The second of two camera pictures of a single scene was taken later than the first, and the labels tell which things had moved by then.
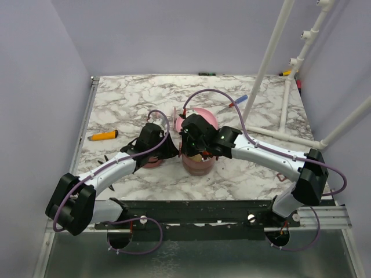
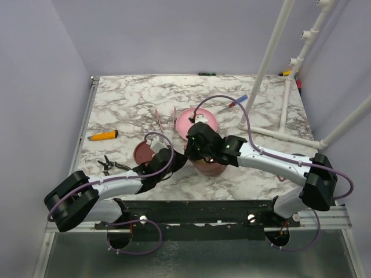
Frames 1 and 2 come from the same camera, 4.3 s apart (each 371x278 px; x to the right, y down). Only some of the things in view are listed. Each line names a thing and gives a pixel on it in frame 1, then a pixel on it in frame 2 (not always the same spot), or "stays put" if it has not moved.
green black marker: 208,74 stays put
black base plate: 198,220 stays put
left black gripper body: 164,151 to 177,164
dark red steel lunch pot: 199,172 to 211,172
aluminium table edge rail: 83,128 stays put
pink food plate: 202,112 stays put
